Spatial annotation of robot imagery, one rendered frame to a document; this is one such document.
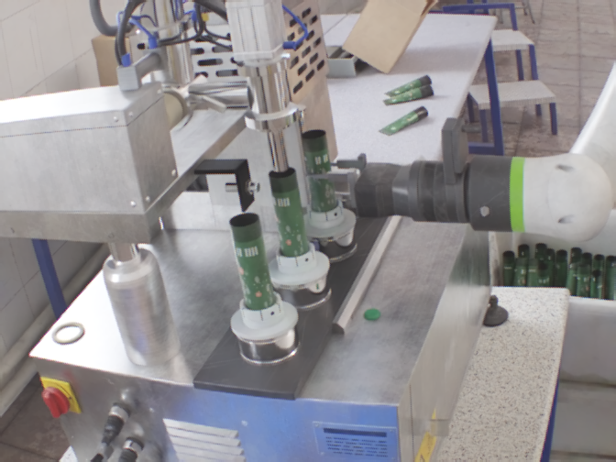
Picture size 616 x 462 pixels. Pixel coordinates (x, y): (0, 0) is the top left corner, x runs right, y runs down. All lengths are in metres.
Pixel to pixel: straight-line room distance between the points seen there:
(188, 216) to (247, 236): 0.41
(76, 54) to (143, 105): 2.28
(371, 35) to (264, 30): 1.80
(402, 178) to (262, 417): 0.33
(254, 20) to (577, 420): 1.24
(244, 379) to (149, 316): 0.13
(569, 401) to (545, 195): 0.86
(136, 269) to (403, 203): 0.32
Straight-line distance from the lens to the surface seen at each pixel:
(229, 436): 1.01
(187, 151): 1.04
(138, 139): 0.90
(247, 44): 0.93
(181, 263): 1.23
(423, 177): 1.06
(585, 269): 1.93
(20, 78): 2.89
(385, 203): 1.07
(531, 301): 1.54
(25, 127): 0.96
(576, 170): 1.02
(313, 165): 1.10
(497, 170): 1.03
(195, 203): 1.29
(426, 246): 1.17
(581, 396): 1.80
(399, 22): 2.68
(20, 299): 2.92
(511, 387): 1.34
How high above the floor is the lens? 1.59
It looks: 27 degrees down
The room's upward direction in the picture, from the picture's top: 9 degrees counter-clockwise
